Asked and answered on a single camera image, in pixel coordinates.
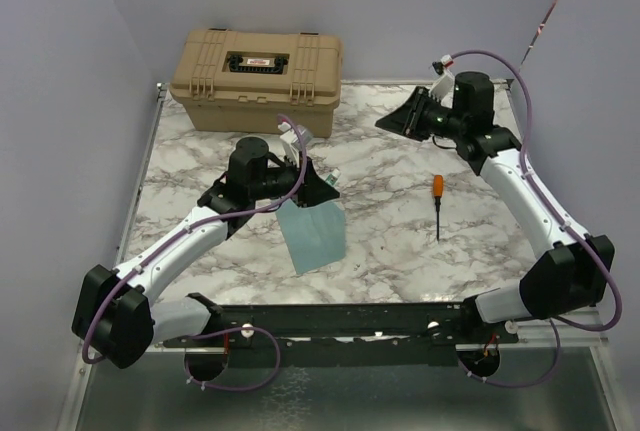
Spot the tan plastic toolbox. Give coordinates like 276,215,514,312
169,28,344,138

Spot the green white glue stick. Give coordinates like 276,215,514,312
325,169,341,186

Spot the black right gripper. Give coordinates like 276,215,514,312
378,86,467,142

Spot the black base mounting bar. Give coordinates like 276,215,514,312
164,302,518,367

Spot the orange handled screwdriver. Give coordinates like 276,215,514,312
432,175,444,241

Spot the teal envelope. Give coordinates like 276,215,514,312
276,200,346,275

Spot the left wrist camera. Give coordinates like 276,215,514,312
278,122,314,162

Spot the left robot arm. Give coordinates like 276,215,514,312
72,137,340,369

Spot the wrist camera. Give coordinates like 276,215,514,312
429,54,455,101
278,122,314,162

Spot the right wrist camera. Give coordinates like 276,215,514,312
429,54,455,101

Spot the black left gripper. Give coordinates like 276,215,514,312
251,151,340,208

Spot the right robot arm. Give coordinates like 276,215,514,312
375,71,614,342

